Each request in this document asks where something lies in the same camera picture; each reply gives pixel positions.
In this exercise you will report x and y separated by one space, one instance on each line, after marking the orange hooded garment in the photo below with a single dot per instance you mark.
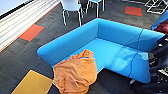
75 73

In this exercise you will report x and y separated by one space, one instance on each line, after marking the large blue sofa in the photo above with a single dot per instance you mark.
116 43

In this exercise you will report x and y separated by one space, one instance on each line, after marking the white dining chair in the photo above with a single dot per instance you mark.
71 8

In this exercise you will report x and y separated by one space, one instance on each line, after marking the white chair teal seat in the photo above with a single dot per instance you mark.
95 3

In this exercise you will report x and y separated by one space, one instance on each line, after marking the red garment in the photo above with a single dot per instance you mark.
163 28

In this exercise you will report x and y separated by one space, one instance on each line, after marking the white bar stool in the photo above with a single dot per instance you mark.
156 5

